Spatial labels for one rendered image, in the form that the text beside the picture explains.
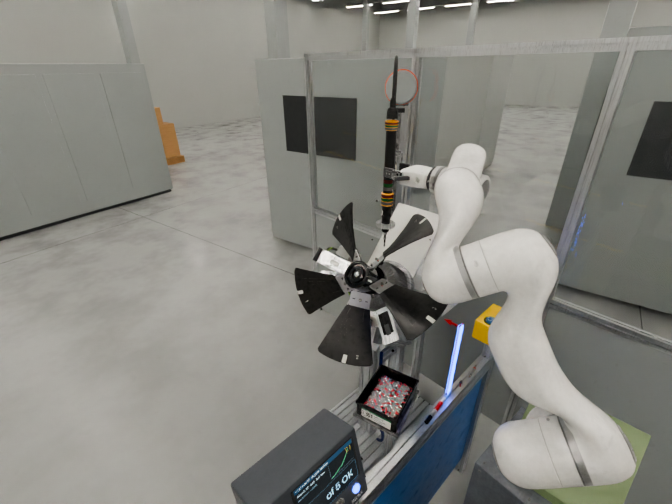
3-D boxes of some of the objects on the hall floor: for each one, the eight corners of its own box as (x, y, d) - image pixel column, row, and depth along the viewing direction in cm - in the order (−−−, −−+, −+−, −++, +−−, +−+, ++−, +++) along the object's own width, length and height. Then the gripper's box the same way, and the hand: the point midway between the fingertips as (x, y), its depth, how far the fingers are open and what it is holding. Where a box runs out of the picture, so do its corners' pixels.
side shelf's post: (411, 391, 241) (424, 290, 202) (416, 394, 238) (430, 292, 199) (407, 394, 238) (420, 292, 199) (412, 398, 236) (426, 295, 197)
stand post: (362, 427, 217) (367, 308, 174) (373, 437, 211) (381, 316, 168) (357, 432, 214) (361, 312, 171) (369, 442, 208) (375, 320, 166)
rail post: (458, 463, 197) (484, 360, 160) (464, 468, 194) (492, 364, 158) (454, 468, 194) (480, 364, 158) (461, 473, 192) (488, 369, 155)
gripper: (453, 162, 112) (408, 154, 123) (422, 173, 101) (375, 162, 112) (450, 185, 115) (406, 175, 126) (419, 198, 105) (374, 185, 116)
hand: (394, 170), depth 119 cm, fingers open, 8 cm apart
